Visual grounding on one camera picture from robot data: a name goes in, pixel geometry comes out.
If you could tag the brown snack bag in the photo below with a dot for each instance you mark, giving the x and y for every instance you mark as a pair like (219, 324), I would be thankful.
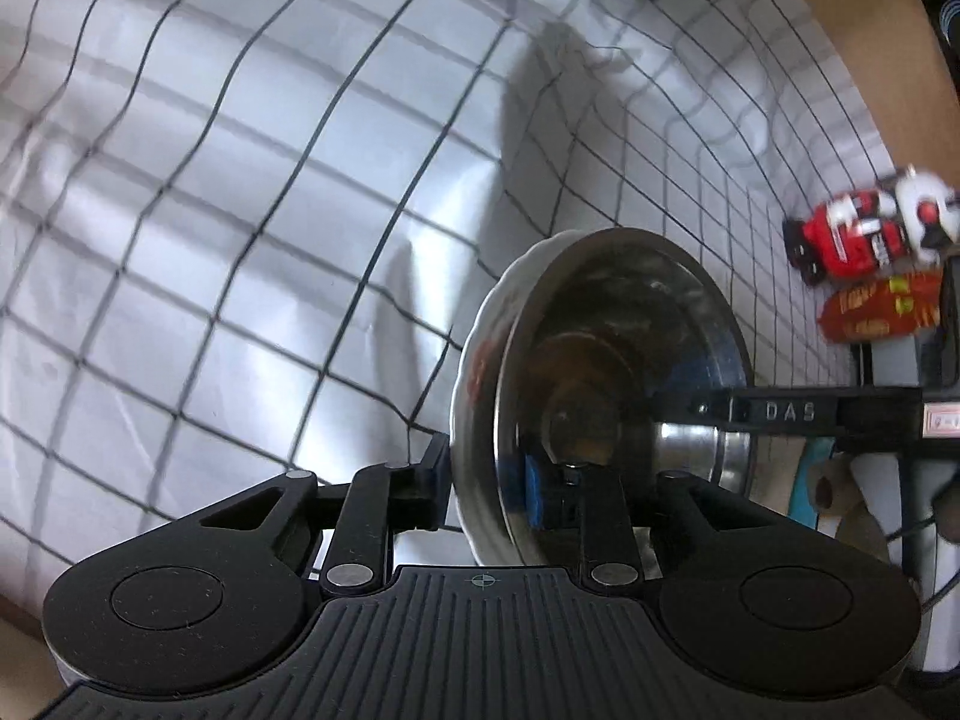
(877, 311)

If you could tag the stainless steel bowl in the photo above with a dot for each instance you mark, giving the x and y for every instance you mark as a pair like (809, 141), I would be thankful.
(622, 330)

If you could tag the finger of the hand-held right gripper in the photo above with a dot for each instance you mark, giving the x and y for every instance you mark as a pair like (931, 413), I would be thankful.
(780, 414)

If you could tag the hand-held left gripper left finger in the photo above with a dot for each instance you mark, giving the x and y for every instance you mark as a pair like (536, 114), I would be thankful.
(364, 517)

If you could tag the black and white checked tablecloth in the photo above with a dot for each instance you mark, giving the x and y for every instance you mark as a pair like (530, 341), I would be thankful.
(225, 165)

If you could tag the red panda robot toy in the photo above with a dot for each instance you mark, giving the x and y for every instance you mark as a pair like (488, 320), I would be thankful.
(862, 236)

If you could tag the white floral plate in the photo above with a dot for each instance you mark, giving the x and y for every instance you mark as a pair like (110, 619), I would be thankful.
(476, 390)

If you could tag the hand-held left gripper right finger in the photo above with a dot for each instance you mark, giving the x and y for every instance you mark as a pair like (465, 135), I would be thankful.
(536, 496)

